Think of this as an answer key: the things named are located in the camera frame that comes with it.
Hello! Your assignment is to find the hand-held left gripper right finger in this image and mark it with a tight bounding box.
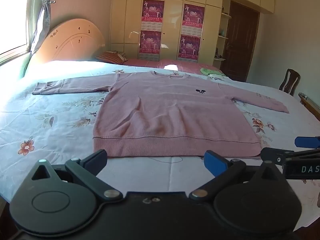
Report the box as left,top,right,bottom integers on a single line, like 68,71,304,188
189,150,290,201

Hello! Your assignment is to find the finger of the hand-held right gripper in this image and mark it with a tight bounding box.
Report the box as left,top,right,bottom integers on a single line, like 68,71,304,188
261,147,320,166
294,136,320,148

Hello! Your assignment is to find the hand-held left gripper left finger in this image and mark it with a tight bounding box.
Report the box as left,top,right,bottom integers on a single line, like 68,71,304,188
30,149,123,202

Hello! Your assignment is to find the pink knit sweater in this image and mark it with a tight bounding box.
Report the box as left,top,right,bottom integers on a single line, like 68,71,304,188
32,71,290,158

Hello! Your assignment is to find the wooden furniture piece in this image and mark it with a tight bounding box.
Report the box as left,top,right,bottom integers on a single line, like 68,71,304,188
298,92,320,120

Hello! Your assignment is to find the light floral bed sheet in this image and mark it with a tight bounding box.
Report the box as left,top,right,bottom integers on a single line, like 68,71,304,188
0,60,320,230

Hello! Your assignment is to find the dark wooden chair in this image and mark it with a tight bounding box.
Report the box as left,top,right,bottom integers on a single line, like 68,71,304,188
279,68,300,96

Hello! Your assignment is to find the green folded cloth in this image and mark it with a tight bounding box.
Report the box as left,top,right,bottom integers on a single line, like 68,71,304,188
200,67,225,77

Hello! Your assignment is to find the striped orange pillow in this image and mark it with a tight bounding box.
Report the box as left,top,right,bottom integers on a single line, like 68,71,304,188
95,51,128,65

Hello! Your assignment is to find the pink bed sheet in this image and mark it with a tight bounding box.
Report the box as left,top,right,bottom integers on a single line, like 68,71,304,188
125,58,225,77

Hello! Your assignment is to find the dark wooden door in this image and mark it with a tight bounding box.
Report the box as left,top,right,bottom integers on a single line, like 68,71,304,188
219,0,260,82

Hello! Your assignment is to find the cream arched headboard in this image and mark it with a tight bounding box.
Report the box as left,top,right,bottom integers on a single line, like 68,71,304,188
26,19,105,70

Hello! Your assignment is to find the cream corner shelf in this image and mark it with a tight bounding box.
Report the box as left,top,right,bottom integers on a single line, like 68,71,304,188
214,6,232,62

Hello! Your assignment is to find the patterned curtain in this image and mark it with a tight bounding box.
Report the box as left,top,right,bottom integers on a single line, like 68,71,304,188
24,0,52,78

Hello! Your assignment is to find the cream wardrobe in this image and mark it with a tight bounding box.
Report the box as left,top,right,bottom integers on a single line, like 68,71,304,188
110,0,275,68

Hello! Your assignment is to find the window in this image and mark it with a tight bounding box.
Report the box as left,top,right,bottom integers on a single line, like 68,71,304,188
0,0,33,60

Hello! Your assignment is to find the purple wall poster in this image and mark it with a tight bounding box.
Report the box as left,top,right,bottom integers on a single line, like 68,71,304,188
139,30,162,61
178,34,201,64
142,0,165,31
182,4,205,36

